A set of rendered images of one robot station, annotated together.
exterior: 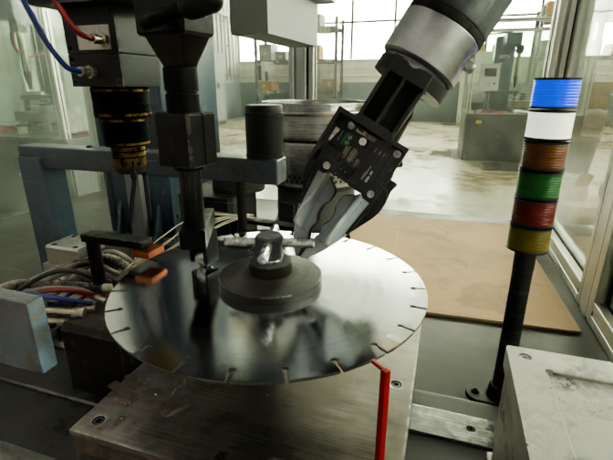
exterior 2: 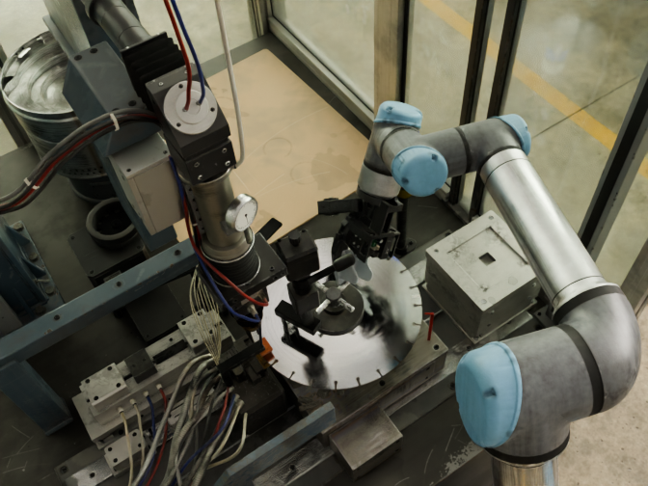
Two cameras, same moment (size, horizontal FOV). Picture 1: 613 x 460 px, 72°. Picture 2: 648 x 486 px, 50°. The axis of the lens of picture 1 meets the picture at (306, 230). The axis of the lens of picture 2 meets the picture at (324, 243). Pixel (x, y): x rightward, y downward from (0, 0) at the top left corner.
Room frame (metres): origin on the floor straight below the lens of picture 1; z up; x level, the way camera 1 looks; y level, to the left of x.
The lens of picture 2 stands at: (-0.04, 0.53, 2.11)
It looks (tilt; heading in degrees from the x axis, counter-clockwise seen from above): 55 degrees down; 313
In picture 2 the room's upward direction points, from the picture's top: 6 degrees counter-clockwise
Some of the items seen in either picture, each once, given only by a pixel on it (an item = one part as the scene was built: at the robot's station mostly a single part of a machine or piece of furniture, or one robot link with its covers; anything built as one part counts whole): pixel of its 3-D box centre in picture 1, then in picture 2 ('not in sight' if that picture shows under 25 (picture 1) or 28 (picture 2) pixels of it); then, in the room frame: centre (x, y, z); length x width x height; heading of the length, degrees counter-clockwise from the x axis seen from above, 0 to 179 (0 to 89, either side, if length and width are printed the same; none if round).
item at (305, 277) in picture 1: (270, 270); (334, 304); (0.42, 0.04, 0.96); 0.11 x 0.11 x 0.03
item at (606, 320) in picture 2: not in sight; (549, 242); (0.11, -0.08, 1.29); 0.49 x 0.11 x 0.12; 144
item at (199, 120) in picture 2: not in sight; (159, 110); (0.60, 0.15, 1.45); 0.35 x 0.07 x 0.28; 162
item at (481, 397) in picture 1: (500, 392); (400, 247); (0.47, -0.26, 0.76); 0.09 x 0.03 x 0.03; 72
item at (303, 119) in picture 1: (316, 166); (94, 123); (1.20, -0.03, 0.93); 0.31 x 0.31 x 0.36
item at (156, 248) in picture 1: (123, 262); (246, 363); (0.48, 0.22, 0.95); 0.10 x 0.03 x 0.07; 72
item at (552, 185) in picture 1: (538, 182); not in sight; (0.47, -0.26, 1.05); 0.05 x 0.04 x 0.03; 162
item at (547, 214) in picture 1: (533, 210); not in sight; (0.47, -0.26, 1.02); 0.05 x 0.04 x 0.03; 162
